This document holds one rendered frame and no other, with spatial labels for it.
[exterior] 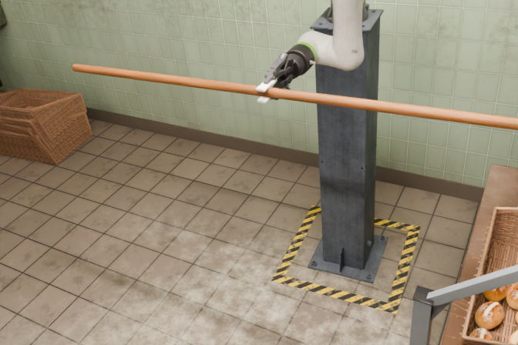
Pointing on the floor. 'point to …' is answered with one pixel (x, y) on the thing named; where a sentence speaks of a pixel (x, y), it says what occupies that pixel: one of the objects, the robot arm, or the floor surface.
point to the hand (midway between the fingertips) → (265, 91)
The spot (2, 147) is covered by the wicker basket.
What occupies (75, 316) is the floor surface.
